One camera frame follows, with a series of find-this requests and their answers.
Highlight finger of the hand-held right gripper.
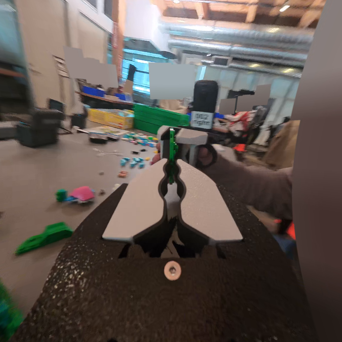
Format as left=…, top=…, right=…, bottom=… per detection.
left=157, top=126, right=171, bottom=143
left=176, top=128, right=209, bottom=146

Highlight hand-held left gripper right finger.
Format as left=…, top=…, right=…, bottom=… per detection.
left=175, top=159, right=243, bottom=243

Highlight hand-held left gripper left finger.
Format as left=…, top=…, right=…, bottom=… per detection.
left=102, top=160, right=167, bottom=242

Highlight green lego plate assembly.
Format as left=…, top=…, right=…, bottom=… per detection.
left=166, top=128, right=179, bottom=185

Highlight person's right forearm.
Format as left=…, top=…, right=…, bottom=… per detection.
left=211, top=147, right=293, bottom=222

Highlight pile of mixed lego pieces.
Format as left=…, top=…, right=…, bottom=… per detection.
left=121, top=132, right=161, bottom=149

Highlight yellow lego box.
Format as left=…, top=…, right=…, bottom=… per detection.
left=88, top=108, right=134, bottom=130

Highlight clear lego antenna piece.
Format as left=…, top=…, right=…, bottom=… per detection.
left=94, top=148, right=123, bottom=157

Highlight pink teal lego animal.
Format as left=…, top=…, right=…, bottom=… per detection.
left=56, top=186, right=96, bottom=204

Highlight green slope lego piece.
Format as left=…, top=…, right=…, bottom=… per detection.
left=15, top=222, right=73, bottom=255

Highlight green lego brick build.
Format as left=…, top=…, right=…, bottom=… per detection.
left=0, top=281, right=23, bottom=342

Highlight person's right hand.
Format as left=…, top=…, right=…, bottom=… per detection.
left=150, top=143, right=214, bottom=167

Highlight stack of green storage bins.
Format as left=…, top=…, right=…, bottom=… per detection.
left=133, top=104, right=191, bottom=134

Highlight group of azure curved pieces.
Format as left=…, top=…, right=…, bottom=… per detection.
left=120, top=157, right=146, bottom=169

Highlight instruction booklet green picture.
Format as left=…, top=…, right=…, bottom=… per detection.
left=88, top=126, right=129, bottom=138

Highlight silver air ducts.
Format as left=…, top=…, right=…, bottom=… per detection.
left=158, top=23, right=313, bottom=70

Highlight wooden desk with bins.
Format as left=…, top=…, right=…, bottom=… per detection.
left=75, top=91, right=134, bottom=103

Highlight blue storage bin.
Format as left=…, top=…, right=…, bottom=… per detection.
left=81, top=85, right=105, bottom=97

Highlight small dark grey charger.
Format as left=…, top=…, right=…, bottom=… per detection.
left=71, top=112, right=88, bottom=130

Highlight wooden column red signs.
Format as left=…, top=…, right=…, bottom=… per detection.
left=111, top=0, right=126, bottom=81

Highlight large dark grey charging case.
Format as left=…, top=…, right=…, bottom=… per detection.
left=17, top=110, right=64, bottom=147

